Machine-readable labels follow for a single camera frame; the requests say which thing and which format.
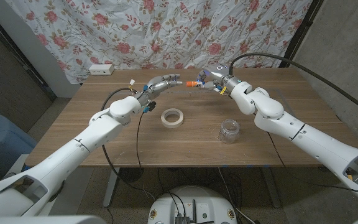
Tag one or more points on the white table leg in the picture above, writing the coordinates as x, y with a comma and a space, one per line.
110, 186

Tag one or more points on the beige masking tape roll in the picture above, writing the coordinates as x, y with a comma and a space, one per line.
166, 123

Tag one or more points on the blue plastic bin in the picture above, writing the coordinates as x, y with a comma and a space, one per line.
2, 143

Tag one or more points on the floral backdrop cloth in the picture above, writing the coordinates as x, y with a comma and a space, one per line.
166, 31

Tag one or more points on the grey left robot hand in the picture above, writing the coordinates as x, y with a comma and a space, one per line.
155, 87

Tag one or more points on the white power strip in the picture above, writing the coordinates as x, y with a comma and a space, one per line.
101, 69

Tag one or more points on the black wall rail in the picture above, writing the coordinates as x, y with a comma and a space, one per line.
26, 63

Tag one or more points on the white robot torso base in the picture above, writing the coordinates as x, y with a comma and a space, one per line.
204, 202

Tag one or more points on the black backdrop frame pole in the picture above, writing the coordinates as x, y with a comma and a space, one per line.
303, 28

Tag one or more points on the grey table leg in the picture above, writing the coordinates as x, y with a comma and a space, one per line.
270, 186

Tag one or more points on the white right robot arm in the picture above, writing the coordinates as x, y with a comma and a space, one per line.
269, 109

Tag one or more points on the glue stick body blue label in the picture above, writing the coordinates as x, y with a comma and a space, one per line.
197, 84

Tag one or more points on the white left shoulder cover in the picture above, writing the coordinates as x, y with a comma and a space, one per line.
42, 220

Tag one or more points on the clear glass jar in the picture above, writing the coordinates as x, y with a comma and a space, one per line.
228, 133

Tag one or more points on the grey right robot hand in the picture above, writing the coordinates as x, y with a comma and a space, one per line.
219, 73

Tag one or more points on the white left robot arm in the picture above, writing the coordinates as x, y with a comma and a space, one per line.
98, 130

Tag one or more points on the black round floor disc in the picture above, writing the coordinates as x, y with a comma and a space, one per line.
130, 175

